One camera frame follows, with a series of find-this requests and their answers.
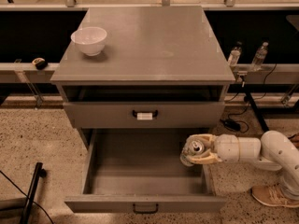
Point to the grey drawer cabinet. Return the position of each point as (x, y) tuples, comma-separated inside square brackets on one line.
[(153, 54)]

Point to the black stand leg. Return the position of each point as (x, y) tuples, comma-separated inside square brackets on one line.
[(256, 110)]

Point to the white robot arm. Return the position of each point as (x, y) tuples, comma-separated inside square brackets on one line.
[(273, 151)]

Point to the white ceramic bowl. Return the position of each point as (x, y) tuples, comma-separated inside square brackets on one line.
[(90, 40)]

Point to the black yellow tape measure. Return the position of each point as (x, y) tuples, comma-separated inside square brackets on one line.
[(39, 63)]

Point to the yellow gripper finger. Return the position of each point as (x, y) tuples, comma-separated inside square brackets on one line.
[(208, 157), (206, 139)]

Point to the tan sneaker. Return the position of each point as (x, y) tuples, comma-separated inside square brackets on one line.
[(272, 196)]

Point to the black power adapter with cable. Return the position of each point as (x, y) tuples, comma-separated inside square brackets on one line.
[(233, 119)]

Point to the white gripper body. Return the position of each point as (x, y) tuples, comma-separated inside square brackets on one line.
[(226, 147)]

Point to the left clear water bottle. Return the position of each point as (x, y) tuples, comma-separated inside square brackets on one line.
[(235, 54)]

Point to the open grey middle drawer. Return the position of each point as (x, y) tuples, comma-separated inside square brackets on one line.
[(139, 171)]

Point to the closed grey upper drawer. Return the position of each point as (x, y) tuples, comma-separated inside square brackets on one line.
[(144, 114)]

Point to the clear water bottle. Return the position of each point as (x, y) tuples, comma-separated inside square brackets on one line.
[(259, 56), (235, 54)]

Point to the black chair base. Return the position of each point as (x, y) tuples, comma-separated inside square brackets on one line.
[(26, 202)]

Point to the right clear water bottle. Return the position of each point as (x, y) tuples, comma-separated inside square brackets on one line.
[(259, 56)]

